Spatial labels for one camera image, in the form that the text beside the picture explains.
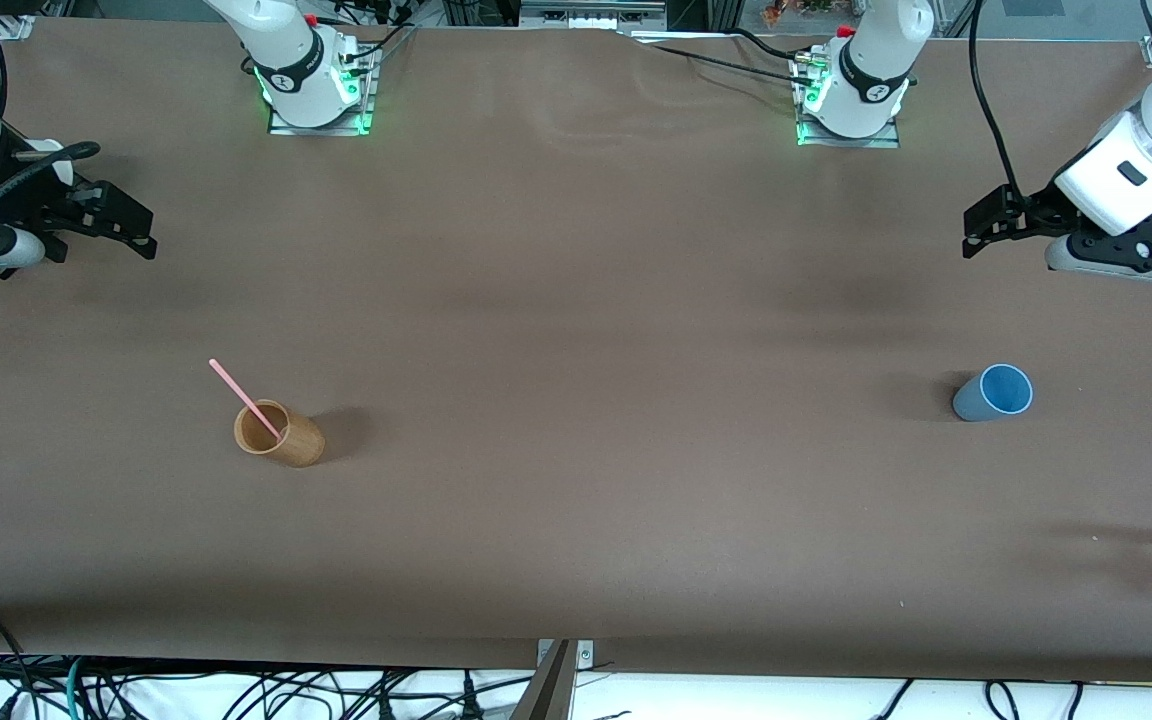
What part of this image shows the blue cup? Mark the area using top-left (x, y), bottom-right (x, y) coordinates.
top-left (952, 363), bottom-right (1034, 423)

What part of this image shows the pink chopstick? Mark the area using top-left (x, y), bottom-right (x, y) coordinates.
top-left (209, 359), bottom-right (285, 442)

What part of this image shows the wooden cup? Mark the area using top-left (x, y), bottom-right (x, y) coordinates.
top-left (233, 399), bottom-right (327, 469)

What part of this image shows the black right arm hose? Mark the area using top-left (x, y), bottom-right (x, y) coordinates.
top-left (0, 140), bottom-right (101, 226)

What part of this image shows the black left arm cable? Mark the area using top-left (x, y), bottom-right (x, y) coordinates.
top-left (969, 0), bottom-right (1027, 201)

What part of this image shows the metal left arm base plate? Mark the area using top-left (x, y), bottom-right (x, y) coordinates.
top-left (796, 50), bottom-right (902, 149)

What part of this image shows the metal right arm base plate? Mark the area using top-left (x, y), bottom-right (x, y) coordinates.
top-left (266, 45), bottom-right (378, 137)

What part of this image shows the black base cable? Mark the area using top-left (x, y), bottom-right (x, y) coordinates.
top-left (726, 28), bottom-right (809, 65)
top-left (628, 38), bottom-right (807, 89)
top-left (316, 0), bottom-right (419, 63)

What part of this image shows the aluminium frame rail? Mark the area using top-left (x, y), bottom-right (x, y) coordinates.
top-left (519, 0), bottom-right (669, 31)

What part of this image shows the metal table edge bracket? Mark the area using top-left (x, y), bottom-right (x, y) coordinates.
top-left (536, 640), bottom-right (595, 671)

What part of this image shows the dark support post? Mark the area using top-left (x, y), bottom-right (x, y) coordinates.
top-left (509, 640), bottom-right (577, 720)

